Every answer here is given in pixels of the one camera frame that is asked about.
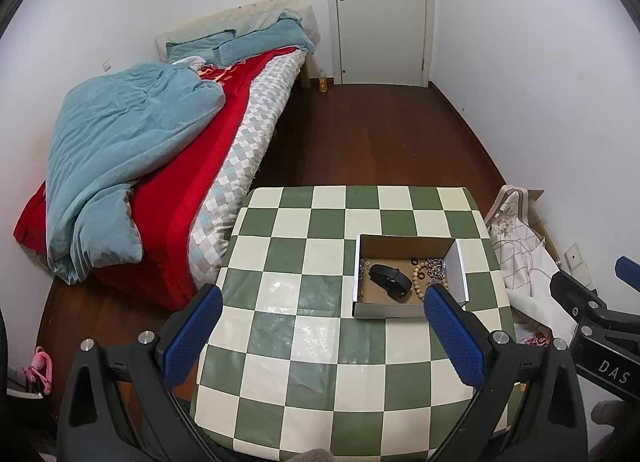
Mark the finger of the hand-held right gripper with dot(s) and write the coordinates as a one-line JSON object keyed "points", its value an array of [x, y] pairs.
{"points": [[629, 269], [575, 292]]}

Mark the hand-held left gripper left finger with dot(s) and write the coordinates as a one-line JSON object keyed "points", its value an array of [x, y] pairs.
{"points": [[192, 337]]}

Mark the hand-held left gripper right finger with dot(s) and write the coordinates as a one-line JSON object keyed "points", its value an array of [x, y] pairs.
{"points": [[455, 337]]}

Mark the white cardboard box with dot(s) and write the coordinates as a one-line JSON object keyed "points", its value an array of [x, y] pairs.
{"points": [[390, 311]]}

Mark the black smart watch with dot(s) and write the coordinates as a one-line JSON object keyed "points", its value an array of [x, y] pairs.
{"points": [[395, 284]]}

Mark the person's right hand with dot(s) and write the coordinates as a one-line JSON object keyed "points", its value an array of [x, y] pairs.
{"points": [[617, 429]]}

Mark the person's left hand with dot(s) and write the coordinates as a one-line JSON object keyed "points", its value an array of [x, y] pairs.
{"points": [[315, 456]]}

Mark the white patterned cloth pile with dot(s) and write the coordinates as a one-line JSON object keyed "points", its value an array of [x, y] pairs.
{"points": [[540, 292]]}

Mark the plastic bag with red print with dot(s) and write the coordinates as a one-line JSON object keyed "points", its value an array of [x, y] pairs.
{"points": [[537, 340]]}

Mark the floral white cloth bag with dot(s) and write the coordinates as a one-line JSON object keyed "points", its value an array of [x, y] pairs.
{"points": [[515, 232]]}

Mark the green white checkered tablecloth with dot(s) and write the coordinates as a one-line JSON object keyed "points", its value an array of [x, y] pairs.
{"points": [[310, 342]]}

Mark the bed with red blanket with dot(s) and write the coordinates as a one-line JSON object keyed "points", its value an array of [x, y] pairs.
{"points": [[165, 222]]}

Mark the pink slipper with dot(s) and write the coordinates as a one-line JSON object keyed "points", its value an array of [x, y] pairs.
{"points": [[40, 372]]}

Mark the diamond patterned bed sheet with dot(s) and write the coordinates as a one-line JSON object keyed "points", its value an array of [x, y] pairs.
{"points": [[240, 156]]}

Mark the blue quilt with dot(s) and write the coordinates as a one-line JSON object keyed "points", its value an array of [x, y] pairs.
{"points": [[125, 141]]}

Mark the orange drink bottle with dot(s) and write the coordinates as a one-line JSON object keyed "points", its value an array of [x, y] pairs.
{"points": [[323, 81]]}

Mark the blue pillow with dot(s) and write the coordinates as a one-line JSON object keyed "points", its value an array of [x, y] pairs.
{"points": [[260, 44], [200, 46]]}

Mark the beige headboard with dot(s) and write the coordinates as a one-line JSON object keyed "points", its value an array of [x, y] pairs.
{"points": [[240, 16]]}

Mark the white door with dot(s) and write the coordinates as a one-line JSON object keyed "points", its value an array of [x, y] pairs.
{"points": [[380, 11]]}

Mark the white wall socket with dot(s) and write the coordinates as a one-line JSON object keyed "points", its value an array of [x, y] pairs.
{"points": [[574, 257], [585, 278]]}

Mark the wooden bed frame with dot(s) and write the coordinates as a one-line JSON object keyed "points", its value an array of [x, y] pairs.
{"points": [[306, 71]]}

